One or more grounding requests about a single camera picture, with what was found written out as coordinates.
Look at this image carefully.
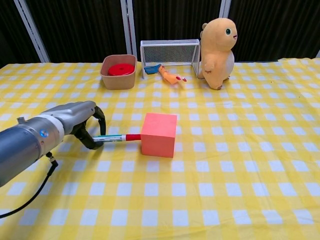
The white mesh toy goal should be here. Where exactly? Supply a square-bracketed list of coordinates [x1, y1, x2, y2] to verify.
[139, 38, 201, 80]

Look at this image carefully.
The marker pen with red cap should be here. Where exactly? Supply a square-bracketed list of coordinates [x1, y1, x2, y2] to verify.
[92, 133, 142, 143]

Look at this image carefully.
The grey aluminium frame post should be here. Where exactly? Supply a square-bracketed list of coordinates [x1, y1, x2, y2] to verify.
[120, 0, 138, 60]
[13, 0, 50, 63]
[219, 0, 232, 21]

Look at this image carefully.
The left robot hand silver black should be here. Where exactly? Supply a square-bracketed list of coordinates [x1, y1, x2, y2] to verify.
[41, 100, 107, 150]

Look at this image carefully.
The red disc with hole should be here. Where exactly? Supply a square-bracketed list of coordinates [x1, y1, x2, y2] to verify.
[107, 63, 134, 77]

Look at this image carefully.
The beige rounded box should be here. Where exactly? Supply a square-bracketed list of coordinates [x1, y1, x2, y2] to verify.
[100, 54, 138, 91]

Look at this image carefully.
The orange rubber chicken toy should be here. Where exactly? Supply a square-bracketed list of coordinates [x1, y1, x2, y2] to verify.
[157, 65, 188, 85]

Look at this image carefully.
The black curtain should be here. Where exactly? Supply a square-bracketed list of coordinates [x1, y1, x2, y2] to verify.
[0, 0, 320, 68]

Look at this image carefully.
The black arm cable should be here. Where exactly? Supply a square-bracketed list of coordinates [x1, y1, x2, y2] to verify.
[0, 152, 59, 220]

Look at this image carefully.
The orange plush toy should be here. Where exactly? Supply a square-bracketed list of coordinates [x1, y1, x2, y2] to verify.
[199, 17, 238, 91]

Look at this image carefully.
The blue cloth piece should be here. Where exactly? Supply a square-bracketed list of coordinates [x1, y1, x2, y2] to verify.
[144, 63, 162, 75]

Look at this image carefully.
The yellow white checked tablecloth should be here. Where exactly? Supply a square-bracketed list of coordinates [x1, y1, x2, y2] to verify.
[0, 57, 320, 240]

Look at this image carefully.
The pink-red foam cube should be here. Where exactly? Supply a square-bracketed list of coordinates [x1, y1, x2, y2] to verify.
[140, 112, 178, 159]

